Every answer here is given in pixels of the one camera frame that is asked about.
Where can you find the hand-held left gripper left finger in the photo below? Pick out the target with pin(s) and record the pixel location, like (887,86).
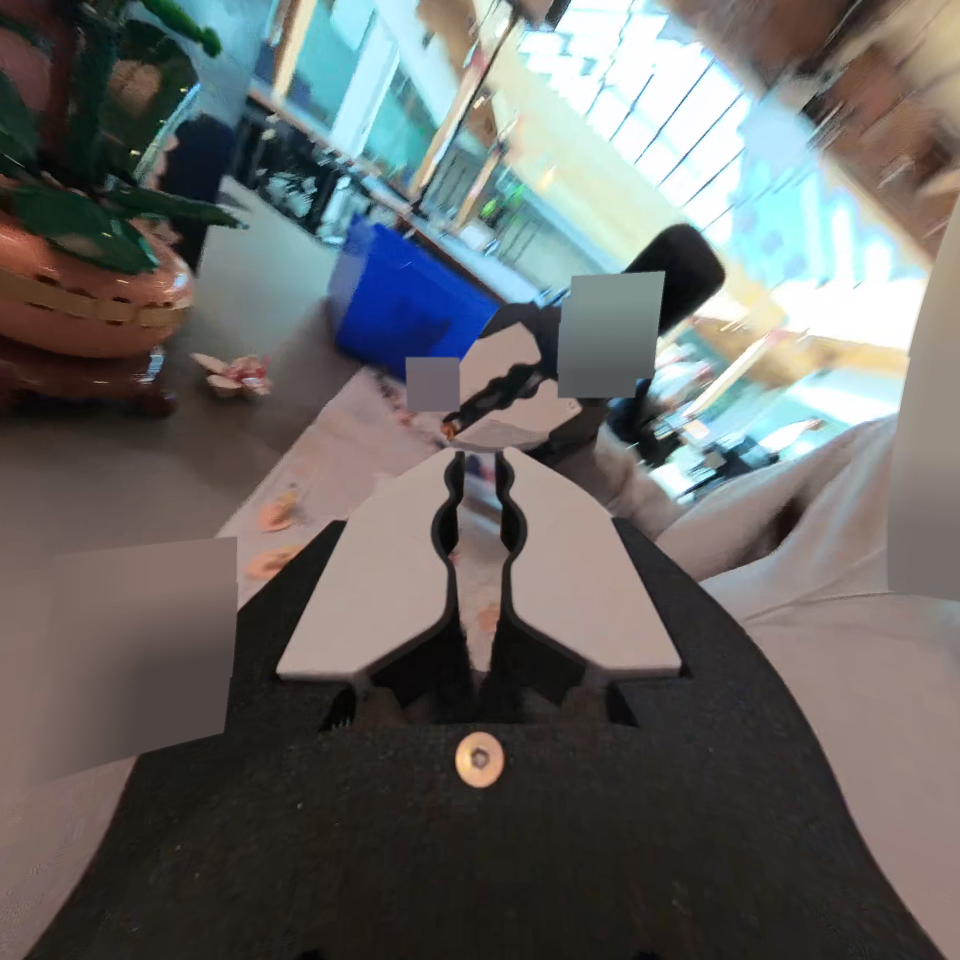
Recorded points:
(360,600)

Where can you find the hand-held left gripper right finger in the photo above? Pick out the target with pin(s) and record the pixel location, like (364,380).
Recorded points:
(585,592)

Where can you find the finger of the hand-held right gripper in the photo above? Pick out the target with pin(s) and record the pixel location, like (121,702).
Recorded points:
(517,431)
(495,356)

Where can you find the person's right forearm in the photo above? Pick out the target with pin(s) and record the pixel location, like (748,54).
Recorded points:
(637,487)

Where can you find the grey desk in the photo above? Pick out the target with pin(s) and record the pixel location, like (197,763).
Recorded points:
(247,315)

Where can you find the pale pink petal piece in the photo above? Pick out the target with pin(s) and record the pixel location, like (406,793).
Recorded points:
(271,562)
(277,514)
(487,619)

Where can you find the blue plastic bin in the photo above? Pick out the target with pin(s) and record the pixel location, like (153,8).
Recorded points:
(405,300)

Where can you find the black pole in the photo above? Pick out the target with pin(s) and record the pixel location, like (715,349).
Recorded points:
(469,112)

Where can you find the white pink brick flower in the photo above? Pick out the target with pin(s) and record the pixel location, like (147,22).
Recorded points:
(232,375)

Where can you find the brick-built plant in pink pot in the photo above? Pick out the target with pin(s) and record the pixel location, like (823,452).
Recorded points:
(82,285)

